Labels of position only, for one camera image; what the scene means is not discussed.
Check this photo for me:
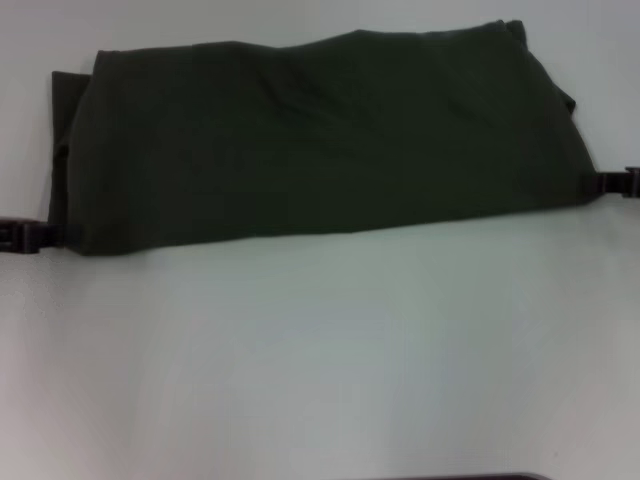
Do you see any dark green FREE t-shirt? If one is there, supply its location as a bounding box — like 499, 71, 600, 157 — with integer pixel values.
48, 18, 600, 257

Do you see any dark rounded panel edge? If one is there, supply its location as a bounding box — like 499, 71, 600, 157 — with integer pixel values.
394, 470, 551, 480

